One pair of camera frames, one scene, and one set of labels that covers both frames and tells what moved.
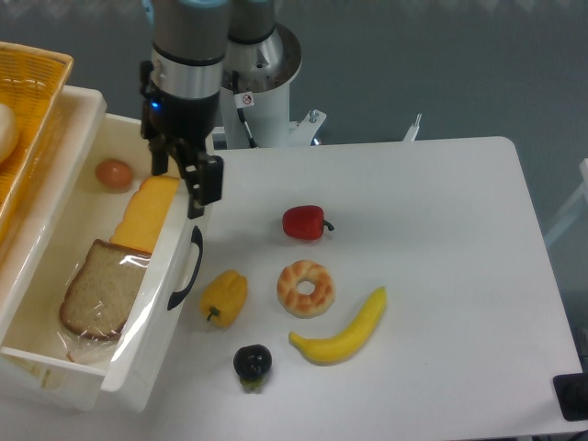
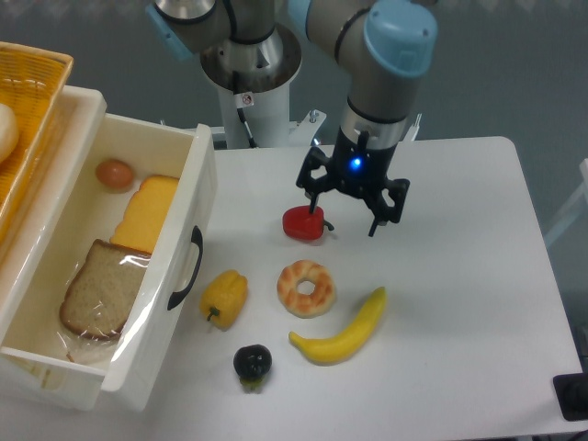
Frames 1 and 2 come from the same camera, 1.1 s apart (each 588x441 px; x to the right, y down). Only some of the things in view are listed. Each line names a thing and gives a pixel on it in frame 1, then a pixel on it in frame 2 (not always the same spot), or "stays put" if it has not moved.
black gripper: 185,118 → 360,172
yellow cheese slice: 146,213 stays put
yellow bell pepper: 223,298 stays put
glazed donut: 310,305 stays put
